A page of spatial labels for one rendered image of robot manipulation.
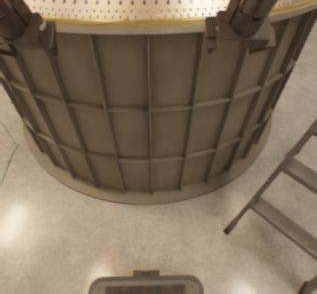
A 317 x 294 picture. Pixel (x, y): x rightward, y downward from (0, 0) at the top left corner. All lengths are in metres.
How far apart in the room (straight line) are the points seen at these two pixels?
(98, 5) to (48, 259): 1.36
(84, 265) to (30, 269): 0.31
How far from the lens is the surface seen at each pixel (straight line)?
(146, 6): 0.84
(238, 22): 0.49
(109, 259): 1.55
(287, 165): 1.21
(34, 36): 0.53
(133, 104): 1.04
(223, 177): 1.77
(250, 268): 1.60
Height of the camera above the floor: 1.48
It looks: 49 degrees down
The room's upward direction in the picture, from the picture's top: 1 degrees clockwise
